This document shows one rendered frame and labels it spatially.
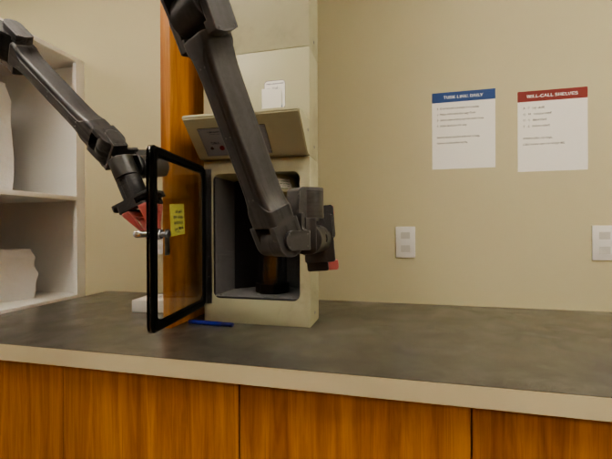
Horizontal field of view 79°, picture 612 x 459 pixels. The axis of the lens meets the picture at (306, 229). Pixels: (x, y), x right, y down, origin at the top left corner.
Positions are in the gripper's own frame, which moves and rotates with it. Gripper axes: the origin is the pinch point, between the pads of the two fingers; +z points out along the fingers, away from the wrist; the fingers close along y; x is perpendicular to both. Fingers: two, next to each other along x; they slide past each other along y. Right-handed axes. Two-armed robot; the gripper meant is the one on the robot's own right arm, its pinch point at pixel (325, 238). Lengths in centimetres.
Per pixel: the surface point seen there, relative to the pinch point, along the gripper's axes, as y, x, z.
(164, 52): 54, 41, 3
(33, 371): -26, 72, -14
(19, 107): 75, 153, 54
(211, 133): 30.3, 29.2, 4.0
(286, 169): 19.6, 11.7, 12.3
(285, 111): 31.7, 7.5, 0.9
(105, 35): 99, 103, 55
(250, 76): 47, 20, 12
